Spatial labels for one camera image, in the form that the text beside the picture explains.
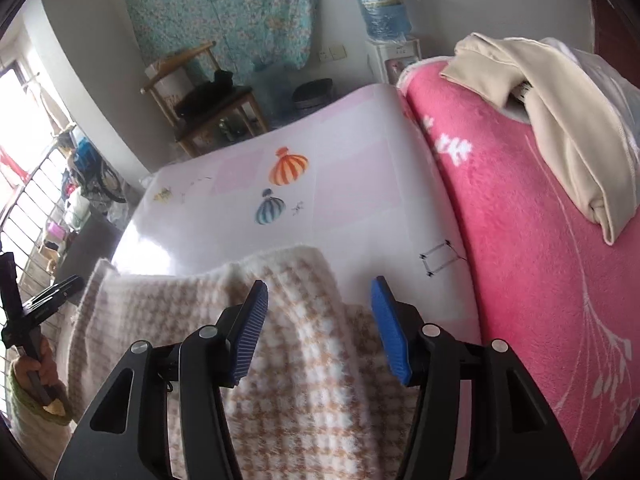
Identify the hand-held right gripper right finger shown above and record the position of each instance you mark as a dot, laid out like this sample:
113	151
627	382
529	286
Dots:
392	330

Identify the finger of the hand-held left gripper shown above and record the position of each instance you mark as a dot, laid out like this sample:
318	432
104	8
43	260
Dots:
67	286
45	305

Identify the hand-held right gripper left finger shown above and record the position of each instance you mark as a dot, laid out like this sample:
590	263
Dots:
250	330

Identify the brown white houndstooth blanket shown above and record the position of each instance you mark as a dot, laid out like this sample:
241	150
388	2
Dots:
310	360

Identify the person's left hand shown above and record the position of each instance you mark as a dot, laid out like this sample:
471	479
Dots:
50	367

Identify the dark brown board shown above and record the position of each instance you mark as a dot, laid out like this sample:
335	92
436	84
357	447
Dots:
90	250

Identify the pink box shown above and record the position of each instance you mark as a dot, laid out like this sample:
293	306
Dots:
57	232

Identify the white bag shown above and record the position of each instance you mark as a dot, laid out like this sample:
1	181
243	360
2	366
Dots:
77	209

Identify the metal window railing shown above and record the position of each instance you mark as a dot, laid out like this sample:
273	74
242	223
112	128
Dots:
35	195

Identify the wheelchair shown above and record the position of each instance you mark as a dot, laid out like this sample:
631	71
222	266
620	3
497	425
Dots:
107	180

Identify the red hanging garment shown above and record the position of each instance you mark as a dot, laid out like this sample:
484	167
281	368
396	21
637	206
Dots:
12	162

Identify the pink fleece blanket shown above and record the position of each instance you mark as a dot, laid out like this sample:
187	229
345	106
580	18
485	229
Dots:
525	260

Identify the bed with pink printed sheet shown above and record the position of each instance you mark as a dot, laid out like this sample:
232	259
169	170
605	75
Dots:
350	175

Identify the beige hanging jacket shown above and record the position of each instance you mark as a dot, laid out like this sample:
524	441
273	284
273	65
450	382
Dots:
47	102

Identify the white floral board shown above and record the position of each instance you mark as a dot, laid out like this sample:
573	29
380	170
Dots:
172	82

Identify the wooden chair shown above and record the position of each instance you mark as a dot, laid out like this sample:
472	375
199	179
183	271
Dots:
241	95

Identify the black bag on chair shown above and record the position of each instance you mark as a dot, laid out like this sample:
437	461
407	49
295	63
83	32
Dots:
205	92

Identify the black round basket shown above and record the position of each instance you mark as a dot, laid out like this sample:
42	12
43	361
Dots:
312	97

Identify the beige folded garment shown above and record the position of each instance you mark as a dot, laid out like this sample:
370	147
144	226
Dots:
565	125

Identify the blue water bottle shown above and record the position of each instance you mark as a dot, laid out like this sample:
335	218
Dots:
382	10

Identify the white garment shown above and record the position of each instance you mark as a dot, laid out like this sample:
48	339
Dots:
610	90

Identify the white wall socket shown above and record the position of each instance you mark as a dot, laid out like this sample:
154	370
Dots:
332	52

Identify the teal floral wall cloth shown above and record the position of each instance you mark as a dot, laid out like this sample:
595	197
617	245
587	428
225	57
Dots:
225	10

